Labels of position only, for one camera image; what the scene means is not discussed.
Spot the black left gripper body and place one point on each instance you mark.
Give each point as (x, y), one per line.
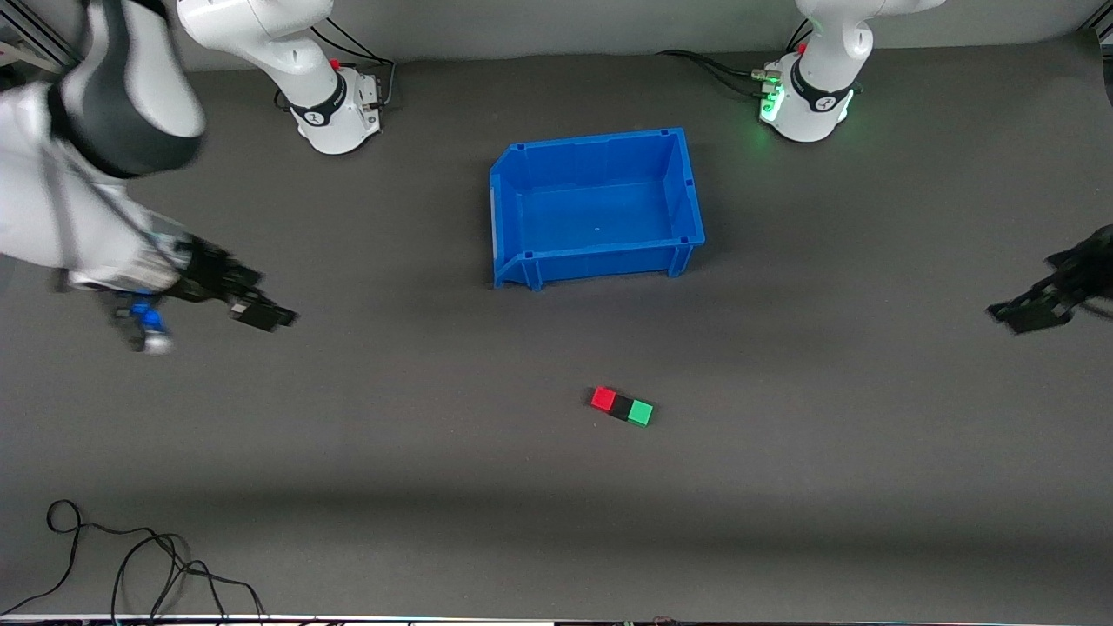
(1081, 274)

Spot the dark grey table mat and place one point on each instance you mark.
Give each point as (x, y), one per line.
(783, 522)

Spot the small red cube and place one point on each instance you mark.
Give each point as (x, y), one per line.
(603, 399)

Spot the aluminium frame rail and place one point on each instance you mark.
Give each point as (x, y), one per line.
(30, 48)

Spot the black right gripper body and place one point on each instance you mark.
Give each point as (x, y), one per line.
(207, 271)

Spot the small green cube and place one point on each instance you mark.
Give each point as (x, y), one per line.
(641, 413)

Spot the blue plastic storage bin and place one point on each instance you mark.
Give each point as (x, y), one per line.
(600, 209)

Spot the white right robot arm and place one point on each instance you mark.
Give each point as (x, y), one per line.
(122, 96)

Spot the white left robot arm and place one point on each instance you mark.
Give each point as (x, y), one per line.
(822, 96)

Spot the small black cube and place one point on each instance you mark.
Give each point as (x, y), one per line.
(622, 409)

